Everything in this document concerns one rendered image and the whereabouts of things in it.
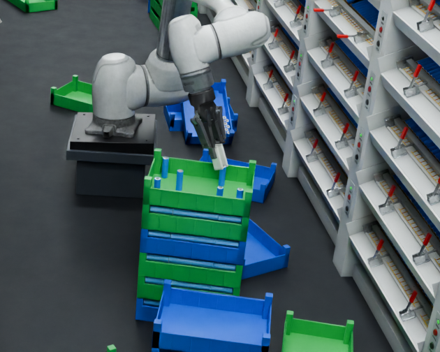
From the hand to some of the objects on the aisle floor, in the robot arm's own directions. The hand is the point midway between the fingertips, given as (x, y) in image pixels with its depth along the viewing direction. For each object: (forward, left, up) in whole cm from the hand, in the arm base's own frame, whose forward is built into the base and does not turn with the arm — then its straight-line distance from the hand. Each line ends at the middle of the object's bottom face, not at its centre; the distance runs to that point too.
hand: (218, 156), depth 254 cm
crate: (+33, -25, -52) cm, 67 cm away
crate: (-6, -5, -49) cm, 50 cm away
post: (+28, +98, -46) cm, 112 cm away
